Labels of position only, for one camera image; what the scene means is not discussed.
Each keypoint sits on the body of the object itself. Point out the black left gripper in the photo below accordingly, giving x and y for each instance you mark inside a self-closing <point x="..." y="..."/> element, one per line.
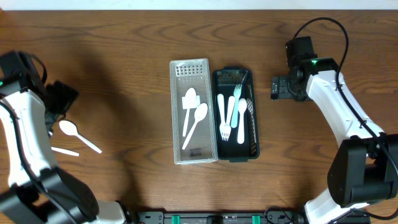
<point x="63" y="96"/>

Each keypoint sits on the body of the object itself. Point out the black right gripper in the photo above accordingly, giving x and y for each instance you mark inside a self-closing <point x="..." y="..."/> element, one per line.
<point x="279" y="89"/>

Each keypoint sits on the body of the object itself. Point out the white wide-handled plastic spoon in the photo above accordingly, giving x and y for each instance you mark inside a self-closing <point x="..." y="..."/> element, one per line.
<point x="242" y="108"/>

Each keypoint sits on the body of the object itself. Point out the white wide-handled plastic fork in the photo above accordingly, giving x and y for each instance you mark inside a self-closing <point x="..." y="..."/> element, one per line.
<point x="220" y="100"/>

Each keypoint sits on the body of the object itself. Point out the white slim plastic fork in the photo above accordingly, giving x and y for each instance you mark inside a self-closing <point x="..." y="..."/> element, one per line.
<point x="236" y="94"/>

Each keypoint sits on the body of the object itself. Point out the white slim plastic spoon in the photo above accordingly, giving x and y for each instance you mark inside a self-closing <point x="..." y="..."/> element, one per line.
<point x="199" y="115"/>

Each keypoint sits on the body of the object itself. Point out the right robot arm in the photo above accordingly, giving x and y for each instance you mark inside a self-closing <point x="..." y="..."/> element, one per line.
<point x="364" y="170"/>

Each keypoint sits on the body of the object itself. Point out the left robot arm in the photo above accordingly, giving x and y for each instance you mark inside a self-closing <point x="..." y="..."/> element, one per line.
<point x="39" y="190"/>

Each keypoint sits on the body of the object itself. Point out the dark green plastic basket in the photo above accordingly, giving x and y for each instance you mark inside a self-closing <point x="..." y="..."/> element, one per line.
<point x="224" y="82"/>

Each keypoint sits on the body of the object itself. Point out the white perforated plastic basket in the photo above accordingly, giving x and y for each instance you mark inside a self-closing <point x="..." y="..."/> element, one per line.
<point x="185" y="74"/>

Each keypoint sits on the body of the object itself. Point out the black mounting rail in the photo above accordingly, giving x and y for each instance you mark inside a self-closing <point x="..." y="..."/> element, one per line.
<point x="271" y="215"/>

